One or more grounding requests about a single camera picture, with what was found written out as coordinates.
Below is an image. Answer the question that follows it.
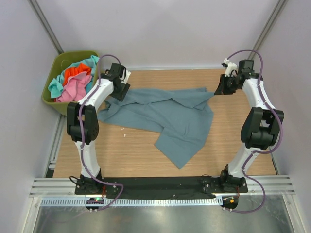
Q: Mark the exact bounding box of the blue-grey t shirt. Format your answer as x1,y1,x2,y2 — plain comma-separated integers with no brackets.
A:
98,87,214,169

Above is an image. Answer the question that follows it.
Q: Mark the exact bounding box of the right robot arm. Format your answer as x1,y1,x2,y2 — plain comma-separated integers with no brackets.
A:
214,59,284,192

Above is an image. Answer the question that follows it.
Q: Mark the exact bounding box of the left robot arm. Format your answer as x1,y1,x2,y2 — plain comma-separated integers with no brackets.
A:
67,63,131,195

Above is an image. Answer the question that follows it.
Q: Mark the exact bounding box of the pink t shirt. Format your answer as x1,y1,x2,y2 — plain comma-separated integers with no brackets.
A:
56,71,92,102

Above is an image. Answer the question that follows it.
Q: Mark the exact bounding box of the orange t shirt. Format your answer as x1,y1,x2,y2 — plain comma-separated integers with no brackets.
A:
63,63,92,86

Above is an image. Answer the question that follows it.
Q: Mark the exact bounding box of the green plastic bin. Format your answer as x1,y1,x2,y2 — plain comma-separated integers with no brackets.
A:
41,50,99,116

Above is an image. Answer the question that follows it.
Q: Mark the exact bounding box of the teal t shirt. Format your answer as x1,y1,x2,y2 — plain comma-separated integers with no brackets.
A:
48,55,99,100

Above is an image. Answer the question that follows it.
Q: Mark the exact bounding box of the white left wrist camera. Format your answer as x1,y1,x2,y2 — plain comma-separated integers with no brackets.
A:
121,70,131,84

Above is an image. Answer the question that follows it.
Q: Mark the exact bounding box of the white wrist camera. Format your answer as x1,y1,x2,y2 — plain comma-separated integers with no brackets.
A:
221,59,238,77
121,70,131,84

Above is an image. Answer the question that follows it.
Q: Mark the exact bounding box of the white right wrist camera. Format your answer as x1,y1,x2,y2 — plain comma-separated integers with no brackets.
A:
221,59,238,77

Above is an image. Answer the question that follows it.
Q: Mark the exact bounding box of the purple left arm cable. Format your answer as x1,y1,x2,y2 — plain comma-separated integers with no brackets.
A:
79,54,124,212

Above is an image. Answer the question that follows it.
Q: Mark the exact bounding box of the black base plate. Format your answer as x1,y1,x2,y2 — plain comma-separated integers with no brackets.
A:
75,175,248,200

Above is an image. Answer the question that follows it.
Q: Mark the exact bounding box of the white slotted cable duct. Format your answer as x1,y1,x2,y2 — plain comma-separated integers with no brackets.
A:
40,196,223,207

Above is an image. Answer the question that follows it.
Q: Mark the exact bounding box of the aluminium frame rail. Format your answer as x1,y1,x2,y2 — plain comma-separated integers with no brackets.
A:
29,175,295,197

